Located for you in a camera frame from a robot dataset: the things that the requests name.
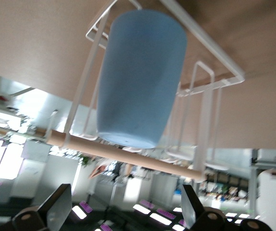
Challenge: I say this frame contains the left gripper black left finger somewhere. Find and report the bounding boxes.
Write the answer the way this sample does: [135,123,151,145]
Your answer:
[12,183,73,231]

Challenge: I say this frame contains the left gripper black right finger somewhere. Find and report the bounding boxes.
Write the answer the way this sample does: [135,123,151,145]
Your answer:
[180,184,228,231]

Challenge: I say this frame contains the light blue plastic cup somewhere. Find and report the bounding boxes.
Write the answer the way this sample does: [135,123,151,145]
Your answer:
[96,9,188,150]

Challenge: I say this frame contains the brown table cover sheet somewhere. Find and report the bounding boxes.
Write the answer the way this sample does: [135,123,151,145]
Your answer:
[0,0,276,150]

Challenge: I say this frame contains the white wire cup rack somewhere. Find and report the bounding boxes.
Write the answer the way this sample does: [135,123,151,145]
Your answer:
[35,0,246,184]

